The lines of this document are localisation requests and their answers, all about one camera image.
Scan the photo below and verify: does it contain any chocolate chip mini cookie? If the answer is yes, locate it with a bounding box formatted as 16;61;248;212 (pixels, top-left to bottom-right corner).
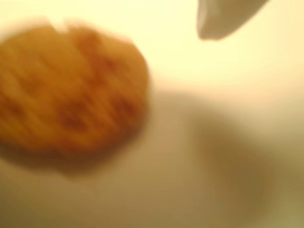
0;18;150;179

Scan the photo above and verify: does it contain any white paper sheet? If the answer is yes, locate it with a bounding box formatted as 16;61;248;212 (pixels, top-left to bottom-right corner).
0;0;304;228

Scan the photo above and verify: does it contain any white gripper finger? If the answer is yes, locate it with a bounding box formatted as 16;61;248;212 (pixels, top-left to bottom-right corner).
196;0;271;41

